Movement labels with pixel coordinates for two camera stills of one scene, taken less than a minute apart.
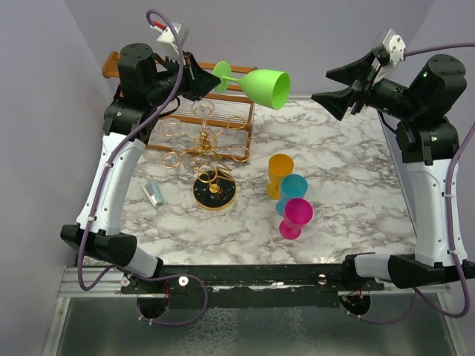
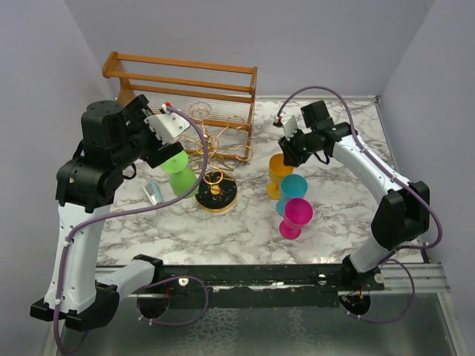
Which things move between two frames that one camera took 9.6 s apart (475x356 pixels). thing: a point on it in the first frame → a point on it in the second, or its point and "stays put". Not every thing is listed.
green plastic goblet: [269, 87] → [182, 179]
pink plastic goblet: [297, 213] stays put
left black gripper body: [188, 85] → [153, 150]
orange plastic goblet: [279, 165] stays put
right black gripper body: [378, 95] → [299, 147]
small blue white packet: [154, 193] stays put
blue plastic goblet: [292, 186] stays put
